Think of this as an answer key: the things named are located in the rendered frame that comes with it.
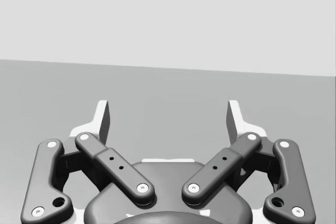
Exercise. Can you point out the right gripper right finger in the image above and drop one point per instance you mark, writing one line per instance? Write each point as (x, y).
(223, 162)

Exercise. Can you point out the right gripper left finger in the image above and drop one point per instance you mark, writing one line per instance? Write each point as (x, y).
(115, 163)

